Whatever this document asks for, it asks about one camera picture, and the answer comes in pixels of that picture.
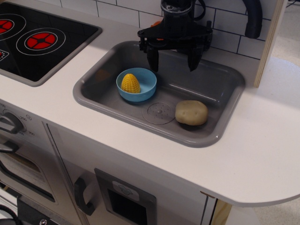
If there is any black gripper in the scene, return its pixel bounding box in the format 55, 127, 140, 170
137, 12, 212, 72

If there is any yellow toy corn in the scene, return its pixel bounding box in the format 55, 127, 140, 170
121, 73, 141, 94

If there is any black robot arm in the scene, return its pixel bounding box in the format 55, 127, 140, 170
137, 0, 212, 72

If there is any blue plastic bowl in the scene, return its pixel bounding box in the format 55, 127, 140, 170
116, 67, 157, 102

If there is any grey toy sink basin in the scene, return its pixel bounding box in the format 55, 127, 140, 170
73, 41, 245, 148

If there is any orange toy vegetable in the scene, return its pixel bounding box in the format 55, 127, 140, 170
151, 21, 164, 41

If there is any beige toy potato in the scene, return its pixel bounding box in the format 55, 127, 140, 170
175, 100, 208, 126

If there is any black toy faucet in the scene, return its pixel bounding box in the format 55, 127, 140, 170
175, 0, 263, 54

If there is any wooden side panel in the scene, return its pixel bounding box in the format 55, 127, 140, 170
253, 0, 287, 88

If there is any black toy stove top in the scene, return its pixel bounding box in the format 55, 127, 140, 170
0, 2, 102, 87

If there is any grey dispenser panel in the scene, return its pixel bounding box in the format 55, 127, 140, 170
94, 168, 158, 225

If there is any grey oven knob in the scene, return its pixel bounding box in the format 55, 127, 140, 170
0, 112, 24, 134

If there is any black cabinet door handle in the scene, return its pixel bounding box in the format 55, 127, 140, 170
74, 177, 96, 216

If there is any grey oven door handle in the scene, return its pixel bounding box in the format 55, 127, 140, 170
0, 139, 19, 153

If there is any black cable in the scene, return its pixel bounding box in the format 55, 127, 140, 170
0, 204, 22, 225

